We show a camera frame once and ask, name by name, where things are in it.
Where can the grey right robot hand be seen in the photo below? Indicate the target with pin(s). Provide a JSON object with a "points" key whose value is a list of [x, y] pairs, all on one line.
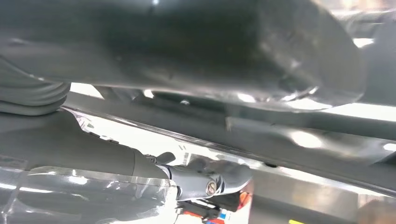
{"points": [[185, 46]]}

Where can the steel workbench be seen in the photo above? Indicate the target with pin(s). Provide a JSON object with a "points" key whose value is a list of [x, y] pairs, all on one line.
{"points": [[309, 201]]}

